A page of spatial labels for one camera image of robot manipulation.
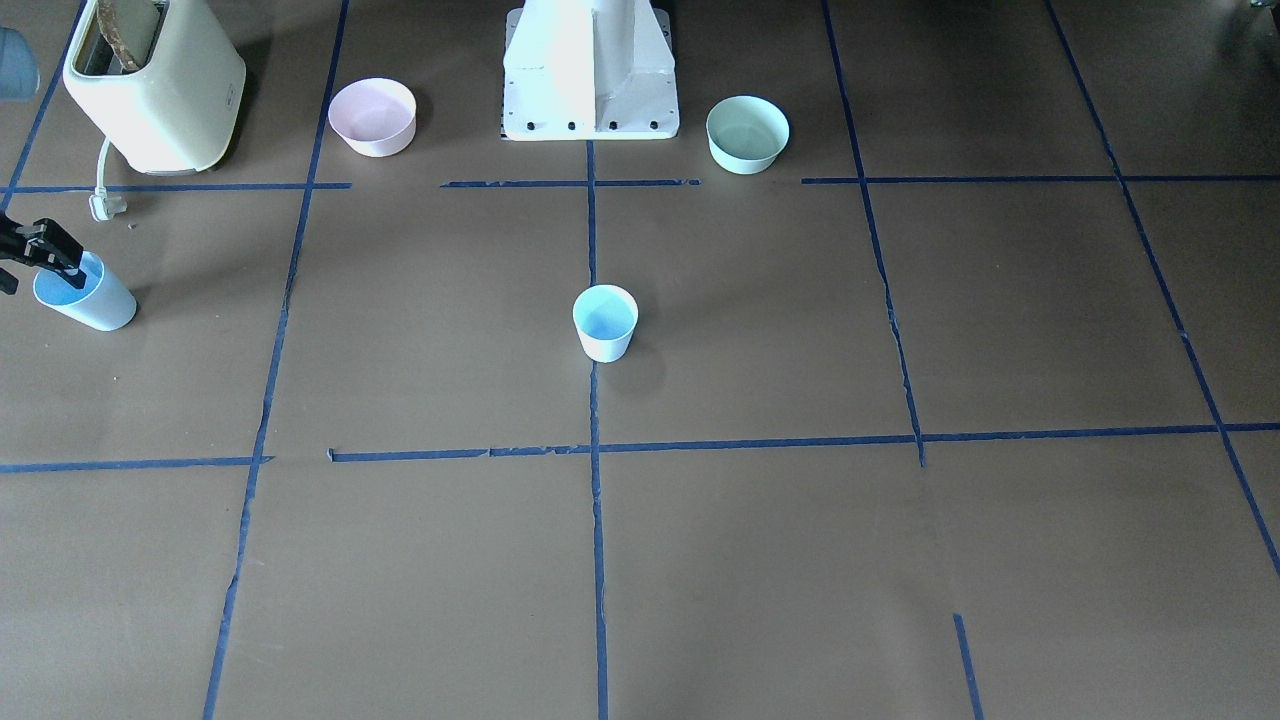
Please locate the light blue cup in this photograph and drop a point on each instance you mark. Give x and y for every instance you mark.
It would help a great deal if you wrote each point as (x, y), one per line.
(103, 303)

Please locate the white power plug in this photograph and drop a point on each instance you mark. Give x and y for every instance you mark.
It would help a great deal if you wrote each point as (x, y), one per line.
(104, 204)

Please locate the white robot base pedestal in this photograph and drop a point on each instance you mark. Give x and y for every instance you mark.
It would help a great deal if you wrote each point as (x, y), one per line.
(589, 71)

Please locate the blue grey arm joint cap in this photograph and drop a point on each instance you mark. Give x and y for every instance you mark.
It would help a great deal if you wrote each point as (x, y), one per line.
(20, 75)

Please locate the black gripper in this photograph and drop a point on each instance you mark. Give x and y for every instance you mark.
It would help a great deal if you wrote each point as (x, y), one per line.
(37, 244)

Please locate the mint green bowl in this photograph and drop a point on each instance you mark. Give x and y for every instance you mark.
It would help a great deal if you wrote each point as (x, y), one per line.
(746, 133)

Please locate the light blue cup opposite side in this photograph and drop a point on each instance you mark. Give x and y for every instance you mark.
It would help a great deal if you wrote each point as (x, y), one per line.
(605, 317)

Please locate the pink bowl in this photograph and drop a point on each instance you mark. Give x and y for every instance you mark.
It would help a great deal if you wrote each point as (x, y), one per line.
(377, 116)

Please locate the cream toaster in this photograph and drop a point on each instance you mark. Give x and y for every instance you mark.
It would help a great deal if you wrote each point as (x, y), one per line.
(177, 113)

